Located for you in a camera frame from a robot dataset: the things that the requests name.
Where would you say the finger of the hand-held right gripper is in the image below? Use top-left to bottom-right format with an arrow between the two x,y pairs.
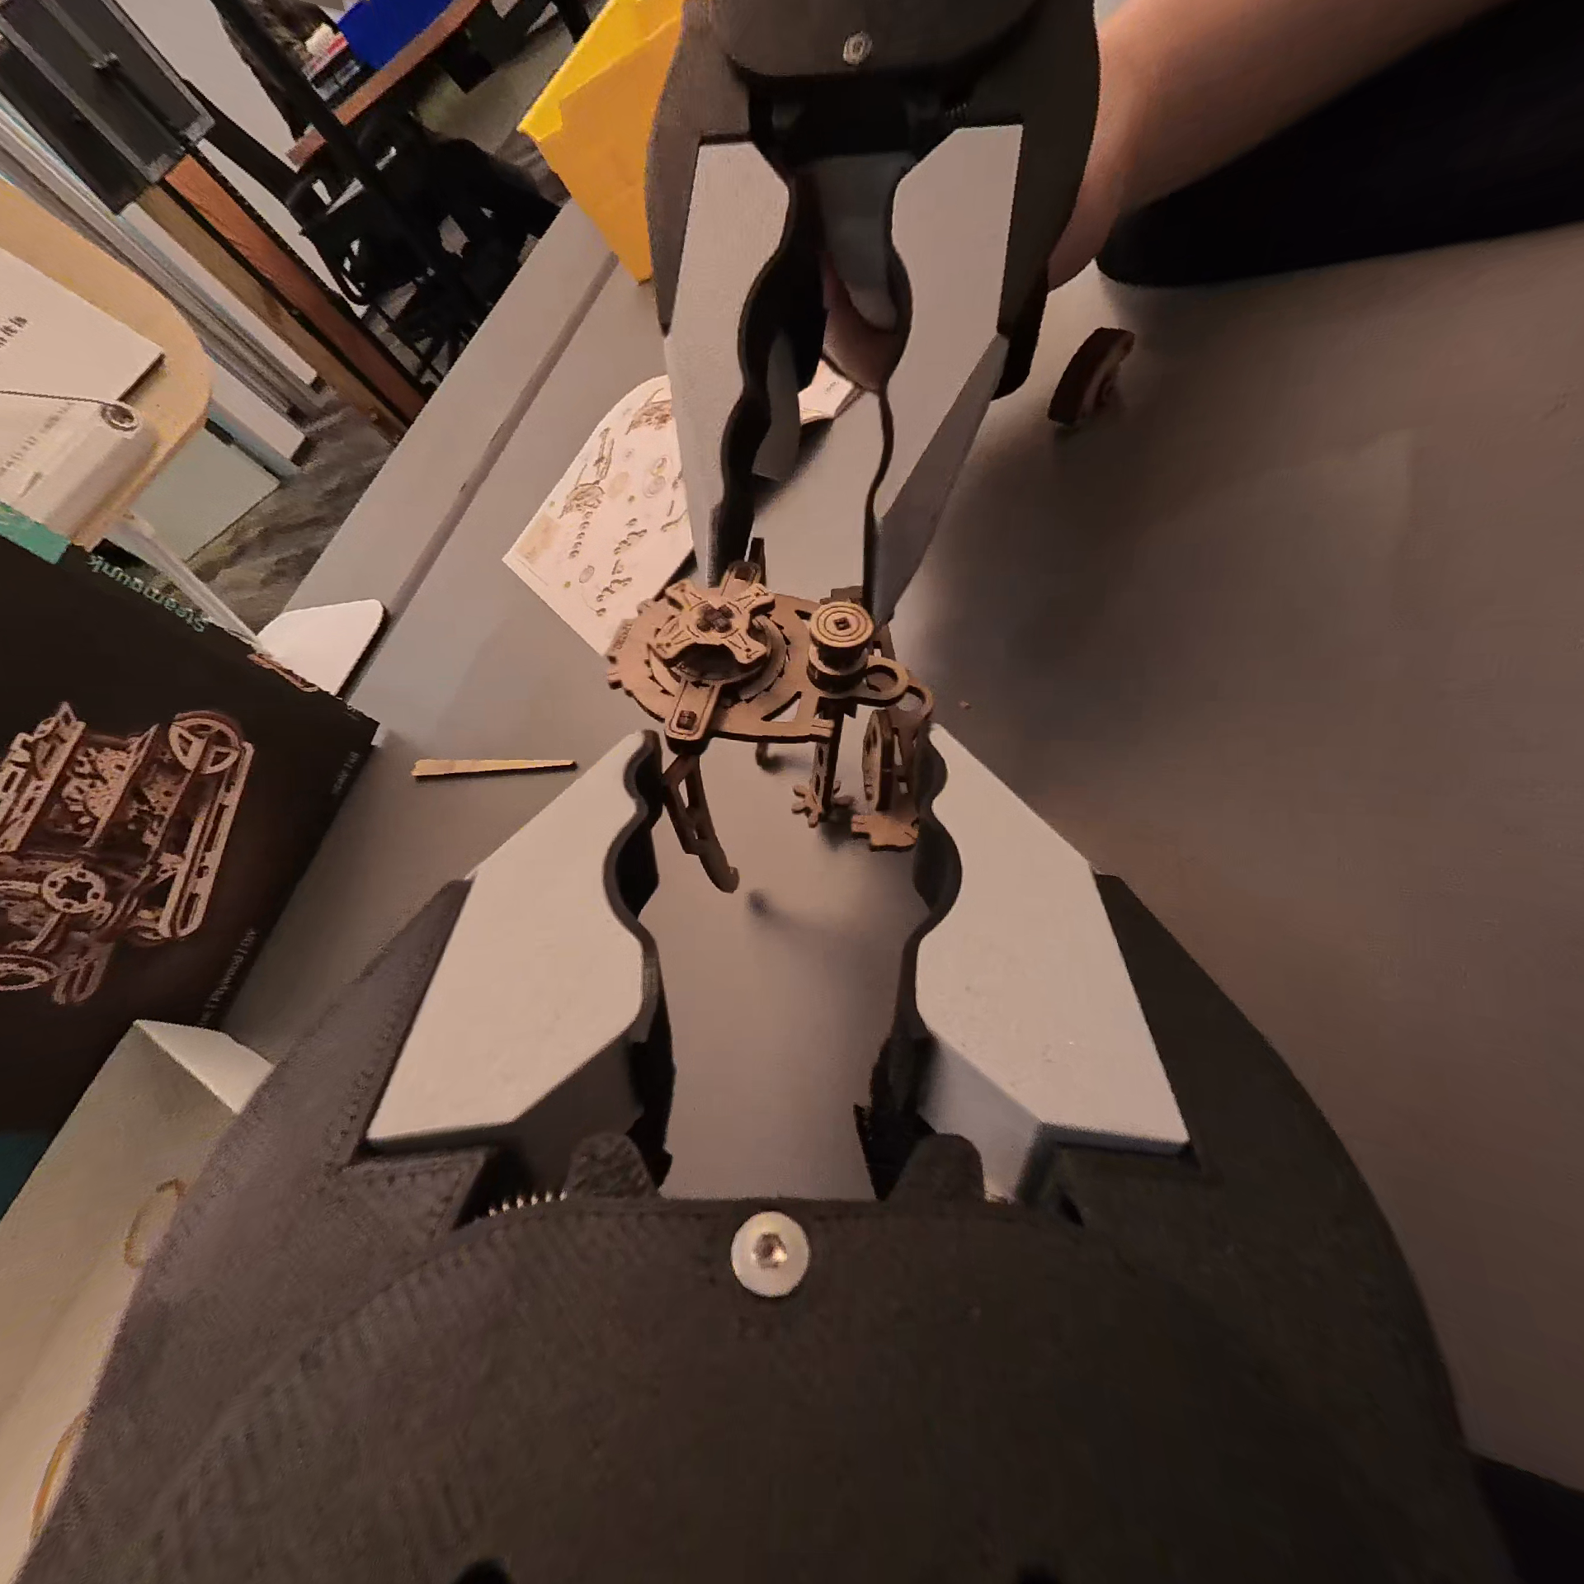
665,143 -> 822,587
863,122 -> 1029,626

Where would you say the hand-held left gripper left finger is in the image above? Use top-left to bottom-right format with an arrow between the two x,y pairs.
362,729 -> 676,1154

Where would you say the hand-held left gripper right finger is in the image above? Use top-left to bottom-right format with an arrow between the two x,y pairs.
863,729 -> 1190,1204

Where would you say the wooden gear model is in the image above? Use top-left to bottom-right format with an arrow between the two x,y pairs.
605,564 -> 950,891

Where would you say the person's right forearm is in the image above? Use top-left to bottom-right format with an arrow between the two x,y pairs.
1044,0 -> 1584,290

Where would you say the black model kit box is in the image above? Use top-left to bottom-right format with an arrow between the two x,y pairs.
0,500 -> 380,1218

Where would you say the person's right hand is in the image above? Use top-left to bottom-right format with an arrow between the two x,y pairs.
822,268 -> 913,392

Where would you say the small wooden wheel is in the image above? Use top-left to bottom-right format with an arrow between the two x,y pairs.
1052,326 -> 1133,426

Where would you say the yellow plastic bin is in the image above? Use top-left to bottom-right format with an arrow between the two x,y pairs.
514,0 -> 685,285

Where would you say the printed instruction sheet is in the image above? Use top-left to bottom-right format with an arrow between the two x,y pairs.
504,368 -> 870,658

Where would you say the black office chair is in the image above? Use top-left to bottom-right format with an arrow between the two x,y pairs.
296,122 -> 560,386

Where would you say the wooden top table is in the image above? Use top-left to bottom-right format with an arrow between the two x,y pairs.
287,0 -> 488,171

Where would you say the white cardboard piece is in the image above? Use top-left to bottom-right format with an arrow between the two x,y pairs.
260,600 -> 386,695

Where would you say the person's dark clothing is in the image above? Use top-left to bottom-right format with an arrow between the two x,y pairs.
1096,118 -> 1584,290

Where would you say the blue plastic bin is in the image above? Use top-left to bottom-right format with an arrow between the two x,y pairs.
338,0 -> 426,63

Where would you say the brown wooden board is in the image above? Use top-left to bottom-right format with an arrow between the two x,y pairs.
158,149 -> 432,435

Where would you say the white cardboard box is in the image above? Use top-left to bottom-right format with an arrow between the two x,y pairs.
0,1023 -> 274,1584

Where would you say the round plywood side table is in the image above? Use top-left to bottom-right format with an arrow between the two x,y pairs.
0,181 -> 212,521

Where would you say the black metal cabinet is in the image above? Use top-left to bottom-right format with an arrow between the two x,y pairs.
0,0 -> 220,211

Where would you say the white paper booklet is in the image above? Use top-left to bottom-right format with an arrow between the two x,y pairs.
0,248 -> 166,426

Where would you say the white flat box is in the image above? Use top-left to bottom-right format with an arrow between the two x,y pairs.
0,386 -> 158,536

